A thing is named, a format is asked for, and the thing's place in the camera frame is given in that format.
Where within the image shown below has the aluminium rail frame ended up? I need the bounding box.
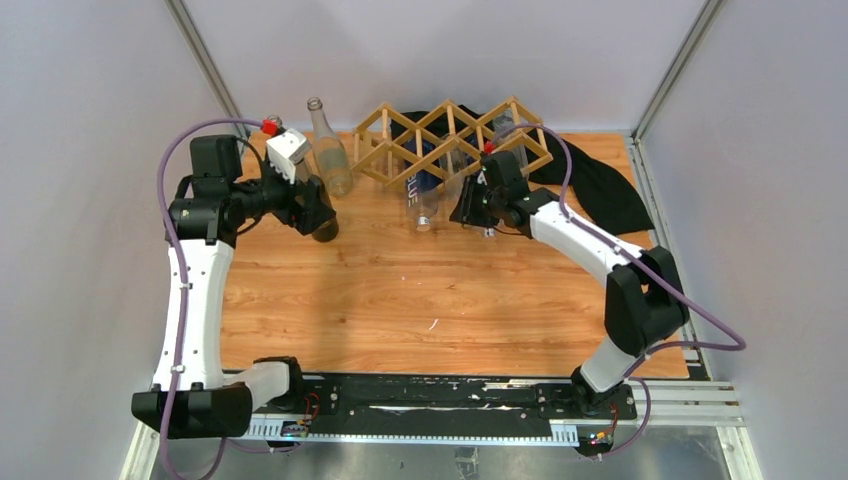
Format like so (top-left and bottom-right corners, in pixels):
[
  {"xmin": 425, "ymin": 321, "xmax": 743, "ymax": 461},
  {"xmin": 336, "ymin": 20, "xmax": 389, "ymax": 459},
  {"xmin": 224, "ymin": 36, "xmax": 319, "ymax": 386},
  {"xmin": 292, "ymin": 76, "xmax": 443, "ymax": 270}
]
[{"xmin": 121, "ymin": 373, "xmax": 763, "ymax": 479}]

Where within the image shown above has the black cloth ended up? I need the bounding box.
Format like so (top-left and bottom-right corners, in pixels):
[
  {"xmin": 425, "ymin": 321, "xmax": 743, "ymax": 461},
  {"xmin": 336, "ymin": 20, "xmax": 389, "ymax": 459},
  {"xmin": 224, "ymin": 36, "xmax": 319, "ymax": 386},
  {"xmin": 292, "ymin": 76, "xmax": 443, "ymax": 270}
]
[{"xmin": 400, "ymin": 133, "xmax": 654, "ymax": 235}]

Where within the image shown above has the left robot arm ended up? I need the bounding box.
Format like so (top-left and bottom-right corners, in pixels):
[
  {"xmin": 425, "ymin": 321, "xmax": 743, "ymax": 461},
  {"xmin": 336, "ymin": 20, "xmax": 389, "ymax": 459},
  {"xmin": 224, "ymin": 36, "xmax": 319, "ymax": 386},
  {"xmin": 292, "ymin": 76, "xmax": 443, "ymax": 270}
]
[{"xmin": 131, "ymin": 130, "xmax": 338, "ymax": 439}]

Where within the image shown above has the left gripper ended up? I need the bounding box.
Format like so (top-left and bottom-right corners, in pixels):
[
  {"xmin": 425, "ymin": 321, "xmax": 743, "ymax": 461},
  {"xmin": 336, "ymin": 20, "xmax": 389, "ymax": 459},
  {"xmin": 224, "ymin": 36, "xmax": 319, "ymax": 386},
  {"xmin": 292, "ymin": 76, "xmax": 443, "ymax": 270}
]
[{"xmin": 230, "ymin": 155, "xmax": 335, "ymax": 234}]

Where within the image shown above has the dark green wine bottle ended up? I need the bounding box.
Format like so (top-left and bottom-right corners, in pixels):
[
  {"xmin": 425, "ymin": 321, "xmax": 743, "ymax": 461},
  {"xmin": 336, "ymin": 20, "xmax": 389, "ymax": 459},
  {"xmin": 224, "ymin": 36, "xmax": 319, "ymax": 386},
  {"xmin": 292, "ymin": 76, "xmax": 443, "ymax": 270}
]
[{"xmin": 305, "ymin": 175, "xmax": 339, "ymax": 243}]

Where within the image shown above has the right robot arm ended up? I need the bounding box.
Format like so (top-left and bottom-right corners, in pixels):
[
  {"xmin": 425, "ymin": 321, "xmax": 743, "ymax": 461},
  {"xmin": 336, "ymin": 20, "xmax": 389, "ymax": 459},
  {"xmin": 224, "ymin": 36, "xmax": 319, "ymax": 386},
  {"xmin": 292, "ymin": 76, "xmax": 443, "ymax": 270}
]
[{"xmin": 450, "ymin": 151, "xmax": 690, "ymax": 418}]

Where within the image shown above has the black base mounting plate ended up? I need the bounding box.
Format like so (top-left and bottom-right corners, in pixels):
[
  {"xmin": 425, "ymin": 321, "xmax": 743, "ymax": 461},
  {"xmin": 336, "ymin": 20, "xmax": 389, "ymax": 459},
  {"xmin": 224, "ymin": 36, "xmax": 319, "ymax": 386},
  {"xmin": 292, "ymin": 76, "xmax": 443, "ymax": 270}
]
[{"xmin": 244, "ymin": 373, "xmax": 637, "ymax": 446}]

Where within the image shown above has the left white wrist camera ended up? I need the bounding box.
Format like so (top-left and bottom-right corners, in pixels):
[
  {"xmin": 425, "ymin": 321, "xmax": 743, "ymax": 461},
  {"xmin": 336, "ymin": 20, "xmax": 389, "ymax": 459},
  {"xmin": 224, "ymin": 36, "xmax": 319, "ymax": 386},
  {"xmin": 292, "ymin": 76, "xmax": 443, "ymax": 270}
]
[{"xmin": 266, "ymin": 129, "xmax": 312, "ymax": 184}]

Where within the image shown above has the wooden lattice wine rack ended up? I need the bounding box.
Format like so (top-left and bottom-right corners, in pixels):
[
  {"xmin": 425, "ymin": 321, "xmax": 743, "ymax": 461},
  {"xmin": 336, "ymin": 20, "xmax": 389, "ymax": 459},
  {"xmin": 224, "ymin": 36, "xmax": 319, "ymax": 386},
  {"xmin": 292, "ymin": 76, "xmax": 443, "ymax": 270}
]
[{"xmin": 351, "ymin": 96, "xmax": 552, "ymax": 190}]

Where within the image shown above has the clear bottle black label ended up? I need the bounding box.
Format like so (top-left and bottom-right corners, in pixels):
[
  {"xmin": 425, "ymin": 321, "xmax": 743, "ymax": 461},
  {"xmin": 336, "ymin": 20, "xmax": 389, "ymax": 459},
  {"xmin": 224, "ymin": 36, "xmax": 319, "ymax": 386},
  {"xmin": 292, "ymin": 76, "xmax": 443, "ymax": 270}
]
[{"xmin": 307, "ymin": 97, "xmax": 354, "ymax": 198}]

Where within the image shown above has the clear bottle blue label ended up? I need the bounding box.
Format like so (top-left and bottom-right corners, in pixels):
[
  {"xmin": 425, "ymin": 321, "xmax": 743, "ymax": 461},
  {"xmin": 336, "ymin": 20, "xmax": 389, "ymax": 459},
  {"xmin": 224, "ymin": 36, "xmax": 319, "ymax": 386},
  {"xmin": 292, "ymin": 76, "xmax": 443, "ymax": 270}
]
[{"xmin": 404, "ymin": 169, "xmax": 441, "ymax": 232}]

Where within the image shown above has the slim clear glass bottle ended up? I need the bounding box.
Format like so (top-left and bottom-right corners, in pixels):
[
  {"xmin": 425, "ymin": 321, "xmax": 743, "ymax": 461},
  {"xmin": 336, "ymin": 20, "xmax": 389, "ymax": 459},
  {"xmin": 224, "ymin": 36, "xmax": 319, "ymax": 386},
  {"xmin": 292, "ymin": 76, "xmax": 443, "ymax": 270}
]
[{"xmin": 439, "ymin": 115, "xmax": 466, "ymax": 204}]

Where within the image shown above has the clear bottle white label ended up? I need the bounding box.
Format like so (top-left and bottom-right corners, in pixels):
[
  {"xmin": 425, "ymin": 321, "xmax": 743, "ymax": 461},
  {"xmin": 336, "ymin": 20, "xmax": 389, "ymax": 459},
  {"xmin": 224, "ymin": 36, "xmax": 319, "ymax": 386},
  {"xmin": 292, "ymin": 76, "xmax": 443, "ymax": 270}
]
[{"xmin": 262, "ymin": 115, "xmax": 311, "ymax": 180}]

